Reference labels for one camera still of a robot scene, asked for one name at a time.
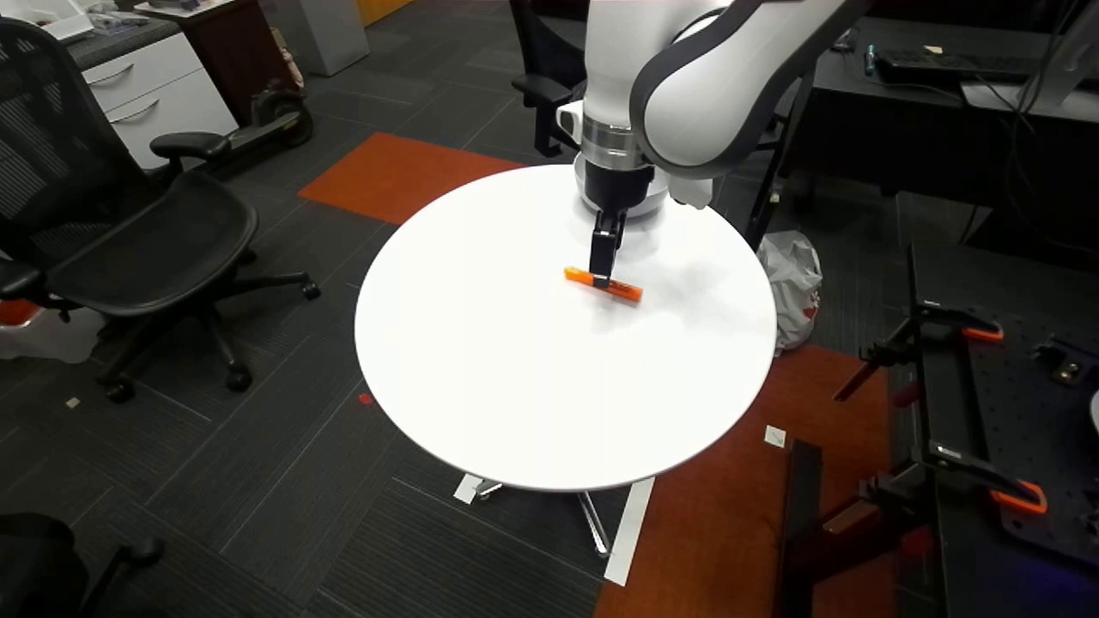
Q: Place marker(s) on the white metal table base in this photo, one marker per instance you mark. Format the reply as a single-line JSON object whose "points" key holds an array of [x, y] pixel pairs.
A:
{"points": [[630, 534]]}

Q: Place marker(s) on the white drawer cabinet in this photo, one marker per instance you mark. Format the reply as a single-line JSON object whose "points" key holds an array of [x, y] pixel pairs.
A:
{"points": [[158, 97]]}

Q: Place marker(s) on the white plastic bag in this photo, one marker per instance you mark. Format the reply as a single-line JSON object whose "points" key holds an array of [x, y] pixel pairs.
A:
{"points": [[793, 285]]}

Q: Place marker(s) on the white papers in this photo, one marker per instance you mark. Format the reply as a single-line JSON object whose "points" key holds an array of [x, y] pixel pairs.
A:
{"points": [[46, 15]]}

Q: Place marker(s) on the black office desk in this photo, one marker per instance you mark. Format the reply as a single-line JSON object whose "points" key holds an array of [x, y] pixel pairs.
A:
{"points": [[916, 149]]}

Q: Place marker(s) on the black robot stand platform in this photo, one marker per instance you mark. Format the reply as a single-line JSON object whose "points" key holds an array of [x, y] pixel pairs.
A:
{"points": [[1018, 425]]}

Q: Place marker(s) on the small black device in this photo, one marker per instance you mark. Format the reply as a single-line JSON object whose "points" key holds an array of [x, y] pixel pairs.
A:
{"points": [[1065, 365]]}

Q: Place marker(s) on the grey metal cabinet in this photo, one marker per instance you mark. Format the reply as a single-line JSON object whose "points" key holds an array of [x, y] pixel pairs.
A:
{"points": [[322, 36]]}

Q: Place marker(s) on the black electric scooter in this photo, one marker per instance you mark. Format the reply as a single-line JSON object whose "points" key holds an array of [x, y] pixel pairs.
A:
{"points": [[276, 121]]}

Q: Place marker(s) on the black keyboard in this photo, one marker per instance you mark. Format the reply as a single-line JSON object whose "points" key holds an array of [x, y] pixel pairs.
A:
{"points": [[963, 68]]}

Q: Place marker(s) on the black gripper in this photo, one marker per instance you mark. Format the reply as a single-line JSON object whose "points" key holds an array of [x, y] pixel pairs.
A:
{"points": [[612, 189]]}

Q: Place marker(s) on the black mesh office chair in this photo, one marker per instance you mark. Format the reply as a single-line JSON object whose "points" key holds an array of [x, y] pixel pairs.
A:
{"points": [[150, 244]]}

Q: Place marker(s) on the dark brown wooden cabinet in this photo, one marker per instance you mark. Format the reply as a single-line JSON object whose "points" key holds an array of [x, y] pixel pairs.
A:
{"points": [[236, 58]]}

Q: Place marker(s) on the black padded office chair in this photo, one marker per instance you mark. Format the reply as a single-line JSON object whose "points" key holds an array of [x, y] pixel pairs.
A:
{"points": [[545, 92]]}

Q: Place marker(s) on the black upright post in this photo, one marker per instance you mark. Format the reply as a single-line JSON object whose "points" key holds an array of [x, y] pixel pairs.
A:
{"points": [[803, 515]]}

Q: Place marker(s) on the white plastic floor object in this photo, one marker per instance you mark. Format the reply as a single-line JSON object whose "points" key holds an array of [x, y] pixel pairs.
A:
{"points": [[52, 339]]}

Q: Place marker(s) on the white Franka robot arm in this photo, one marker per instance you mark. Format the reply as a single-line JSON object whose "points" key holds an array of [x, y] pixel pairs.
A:
{"points": [[708, 92]]}

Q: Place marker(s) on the orange marker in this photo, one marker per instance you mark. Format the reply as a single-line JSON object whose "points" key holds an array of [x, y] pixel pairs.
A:
{"points": [[627, 294]]}

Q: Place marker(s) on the grey round bowl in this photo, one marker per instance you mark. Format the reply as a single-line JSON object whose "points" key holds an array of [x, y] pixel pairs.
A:
{"points": [[644, 206]]}

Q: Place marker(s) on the small white floor tag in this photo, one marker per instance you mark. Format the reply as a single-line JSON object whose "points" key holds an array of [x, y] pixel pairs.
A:
{"points": [[777, 436]]}

